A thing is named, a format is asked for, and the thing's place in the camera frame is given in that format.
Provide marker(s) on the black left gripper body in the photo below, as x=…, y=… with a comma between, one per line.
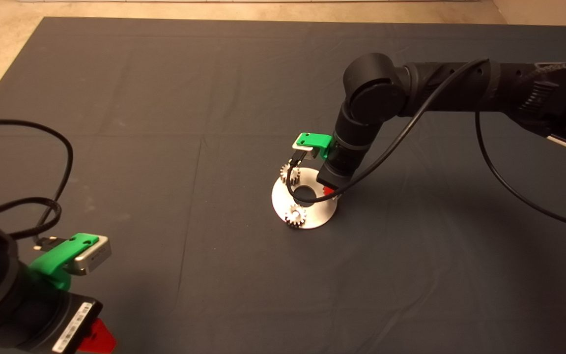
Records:
x=27, y=324

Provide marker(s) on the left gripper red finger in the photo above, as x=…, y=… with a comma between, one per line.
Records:
x=97, y=339

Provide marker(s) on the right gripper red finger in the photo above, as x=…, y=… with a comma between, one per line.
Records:
x=328, y=191

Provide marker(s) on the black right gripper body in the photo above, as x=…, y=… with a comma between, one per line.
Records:
x=339, y=167

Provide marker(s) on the small steel planetary gear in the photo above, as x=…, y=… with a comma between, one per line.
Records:
x=294, y=174
x=295, y=216

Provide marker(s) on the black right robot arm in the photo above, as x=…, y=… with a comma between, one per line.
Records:
x=460, y=86

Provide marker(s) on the round metal carrier plate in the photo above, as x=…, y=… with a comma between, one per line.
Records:
x=280, y=201

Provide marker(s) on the dark grey table cloth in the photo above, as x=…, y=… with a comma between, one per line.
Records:
x=214, y=98

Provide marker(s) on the green right camera mount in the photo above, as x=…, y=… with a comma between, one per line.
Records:
x=315, y=139

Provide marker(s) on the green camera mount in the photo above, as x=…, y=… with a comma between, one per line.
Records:
x=57, y=256
x=315, y=139

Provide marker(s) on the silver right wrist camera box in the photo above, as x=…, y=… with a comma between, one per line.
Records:
x=302, y=146

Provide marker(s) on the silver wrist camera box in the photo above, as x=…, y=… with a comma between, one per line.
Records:
x=94, y=255
x=302, y=146

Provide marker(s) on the green left camera mount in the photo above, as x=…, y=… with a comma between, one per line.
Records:
x=57, y=256

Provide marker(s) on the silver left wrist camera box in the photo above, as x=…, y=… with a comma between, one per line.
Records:
x=94, y=255

